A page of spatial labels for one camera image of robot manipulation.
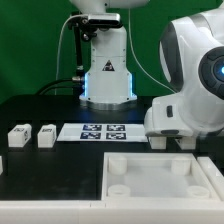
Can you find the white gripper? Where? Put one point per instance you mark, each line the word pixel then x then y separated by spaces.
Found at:
pixel 163 118

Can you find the white square tabletop part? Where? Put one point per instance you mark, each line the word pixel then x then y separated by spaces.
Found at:
pixel 140 176

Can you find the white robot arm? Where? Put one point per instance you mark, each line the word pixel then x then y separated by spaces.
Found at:
pixel 191 52

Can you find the white right obstacle bar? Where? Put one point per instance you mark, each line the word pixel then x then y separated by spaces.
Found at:
pixel 213 174

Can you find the white obstacle bar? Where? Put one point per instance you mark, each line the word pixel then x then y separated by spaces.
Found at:
pixel 155 211
pixel 213 174

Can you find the white sheet with fiducial markers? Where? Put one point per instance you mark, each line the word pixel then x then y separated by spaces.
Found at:
pixel 71 132

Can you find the white front obstacle bar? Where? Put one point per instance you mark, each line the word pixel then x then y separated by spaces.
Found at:
pixel 155 211

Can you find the white left obstacle piece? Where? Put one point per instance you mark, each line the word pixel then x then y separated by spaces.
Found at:
pixel 1 165

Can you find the black mounted camera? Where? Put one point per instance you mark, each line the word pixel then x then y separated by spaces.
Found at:
pixel 105 20

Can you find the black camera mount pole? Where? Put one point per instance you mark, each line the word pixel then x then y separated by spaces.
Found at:
pixel 78 46

